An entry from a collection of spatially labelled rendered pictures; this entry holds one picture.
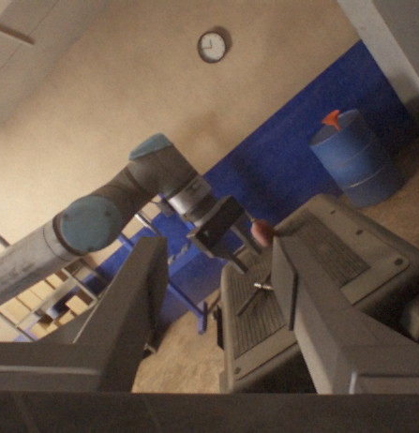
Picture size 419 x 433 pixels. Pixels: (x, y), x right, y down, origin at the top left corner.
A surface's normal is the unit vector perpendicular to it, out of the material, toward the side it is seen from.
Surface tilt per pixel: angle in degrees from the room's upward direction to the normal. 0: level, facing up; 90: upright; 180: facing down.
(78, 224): 91
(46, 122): 90
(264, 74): 90
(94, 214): 91
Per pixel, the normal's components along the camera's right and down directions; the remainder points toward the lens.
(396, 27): -0.01, 0.29
